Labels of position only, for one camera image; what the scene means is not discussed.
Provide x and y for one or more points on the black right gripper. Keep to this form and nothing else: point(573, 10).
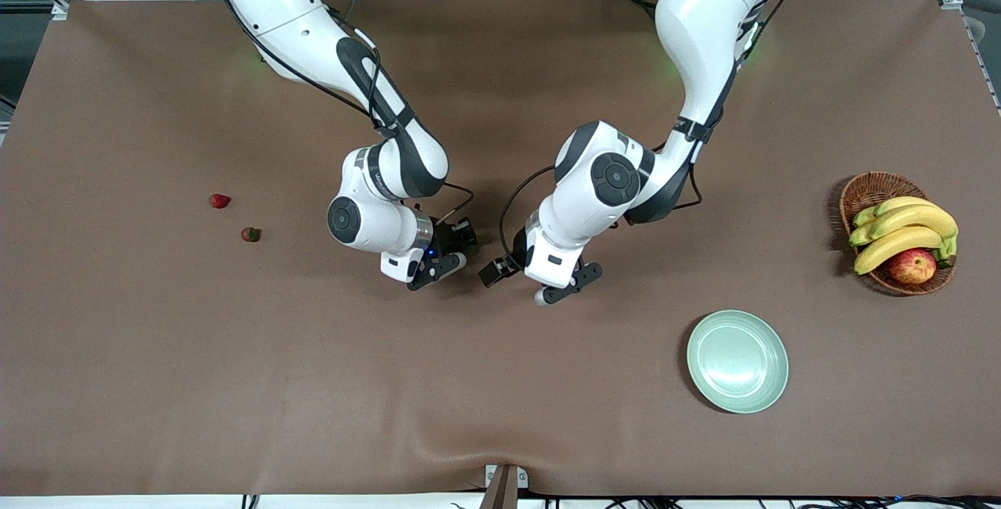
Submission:
point(448, 240)

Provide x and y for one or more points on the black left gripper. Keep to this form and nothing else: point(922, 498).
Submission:
point(518, 247)

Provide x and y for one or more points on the red strawberry green calyx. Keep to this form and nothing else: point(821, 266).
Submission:
point(251, 234)

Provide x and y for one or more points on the plain red strawberry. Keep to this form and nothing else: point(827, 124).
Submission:
point(220, 201)

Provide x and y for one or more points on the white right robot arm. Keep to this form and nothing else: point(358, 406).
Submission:
point(274, 8)

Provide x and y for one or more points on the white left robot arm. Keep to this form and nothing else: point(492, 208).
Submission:
point(704, 24)

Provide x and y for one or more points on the pale green round plate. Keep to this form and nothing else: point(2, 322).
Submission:
point(737, 361)

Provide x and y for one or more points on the large table cover mat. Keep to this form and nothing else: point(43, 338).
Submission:
point(500, 376)

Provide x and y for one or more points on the brown wicker basket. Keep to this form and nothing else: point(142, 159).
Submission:
point(876, 188)

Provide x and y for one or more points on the red yellow apple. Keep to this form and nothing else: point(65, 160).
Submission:
point(912, 266)

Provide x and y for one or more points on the yellow banana bunch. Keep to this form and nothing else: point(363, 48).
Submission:
point(911, 220)

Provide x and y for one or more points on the grey metal table bracket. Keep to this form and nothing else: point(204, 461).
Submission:
point(504, 489)

